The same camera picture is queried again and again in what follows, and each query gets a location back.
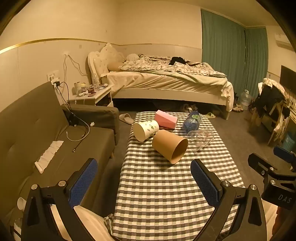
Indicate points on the pale sandals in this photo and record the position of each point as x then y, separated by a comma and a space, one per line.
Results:
237, 108

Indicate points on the wall socket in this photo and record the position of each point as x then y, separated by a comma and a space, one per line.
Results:
53, 75

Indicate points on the clear plastic cup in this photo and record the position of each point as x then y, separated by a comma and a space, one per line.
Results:
200, 140

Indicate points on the large water jug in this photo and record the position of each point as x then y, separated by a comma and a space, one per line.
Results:
245, 100

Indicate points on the black garment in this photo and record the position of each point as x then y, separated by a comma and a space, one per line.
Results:
177, 60

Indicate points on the pile of cosmetics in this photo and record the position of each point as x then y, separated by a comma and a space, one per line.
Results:
97, 89

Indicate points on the blue basket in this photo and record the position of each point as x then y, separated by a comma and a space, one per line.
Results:
288, 141

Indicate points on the checkered tablecloth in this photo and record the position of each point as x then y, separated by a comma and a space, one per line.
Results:
161, 190

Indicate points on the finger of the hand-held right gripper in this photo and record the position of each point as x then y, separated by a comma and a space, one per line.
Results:
261, 162
283, 154

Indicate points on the pink box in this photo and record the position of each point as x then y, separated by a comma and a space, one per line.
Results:
165, 119

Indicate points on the chair with clothes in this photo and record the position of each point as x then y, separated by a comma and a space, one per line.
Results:
270, 102

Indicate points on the white printed paper cup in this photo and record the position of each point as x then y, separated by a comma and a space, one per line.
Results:
145, 131

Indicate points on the white folded cloth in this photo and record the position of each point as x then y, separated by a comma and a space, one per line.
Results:
49, 154

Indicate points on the white jar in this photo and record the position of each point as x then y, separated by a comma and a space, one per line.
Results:
79, 88

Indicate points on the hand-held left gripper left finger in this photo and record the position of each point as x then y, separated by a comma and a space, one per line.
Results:
84, 183

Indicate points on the olive sofa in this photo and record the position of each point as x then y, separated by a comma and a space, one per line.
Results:
30, 129

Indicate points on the green curtain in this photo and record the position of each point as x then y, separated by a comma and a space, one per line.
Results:
256, 58
222, 48

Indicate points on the brown paper cup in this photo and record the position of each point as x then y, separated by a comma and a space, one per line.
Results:
167, 144

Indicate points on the black television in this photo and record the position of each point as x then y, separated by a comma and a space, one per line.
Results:
288, 77

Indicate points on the white bed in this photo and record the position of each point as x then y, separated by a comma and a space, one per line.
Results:
166, 89

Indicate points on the person's right forearm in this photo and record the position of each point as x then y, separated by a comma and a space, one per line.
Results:
281, 224

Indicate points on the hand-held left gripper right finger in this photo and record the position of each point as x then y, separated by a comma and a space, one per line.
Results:
204, 185

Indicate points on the white nightstand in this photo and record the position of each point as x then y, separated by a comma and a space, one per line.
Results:
92, 98

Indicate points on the beige slipper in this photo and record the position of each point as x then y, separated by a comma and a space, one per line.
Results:
126, 118

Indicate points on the blue water bottle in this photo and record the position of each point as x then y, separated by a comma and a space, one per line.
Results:
190, 124

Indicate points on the green slipper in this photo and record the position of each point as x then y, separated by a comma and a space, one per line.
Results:
210, 115

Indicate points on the shoes under bed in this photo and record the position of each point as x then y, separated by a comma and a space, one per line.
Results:
189, 108

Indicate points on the floral quilt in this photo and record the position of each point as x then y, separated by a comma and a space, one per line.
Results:
175, 67

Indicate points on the small white paper cup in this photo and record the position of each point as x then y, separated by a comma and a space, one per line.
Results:
21, 203

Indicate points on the beige pillow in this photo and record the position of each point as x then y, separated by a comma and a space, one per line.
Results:
115, 66

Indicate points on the clear plastic bottle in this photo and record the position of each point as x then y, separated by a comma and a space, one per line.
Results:
94, 78

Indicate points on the white air conditioner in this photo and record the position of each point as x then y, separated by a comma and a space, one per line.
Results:
283, 40

